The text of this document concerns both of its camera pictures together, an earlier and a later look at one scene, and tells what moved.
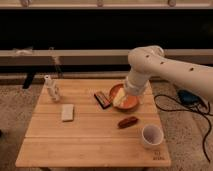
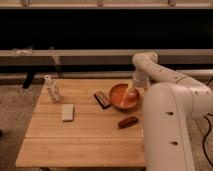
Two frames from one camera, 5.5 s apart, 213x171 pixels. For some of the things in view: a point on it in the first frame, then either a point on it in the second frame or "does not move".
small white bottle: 51,88 does not move
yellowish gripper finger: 118,97 -> 130,84
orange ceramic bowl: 129,102 does not move
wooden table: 95,123 does not move
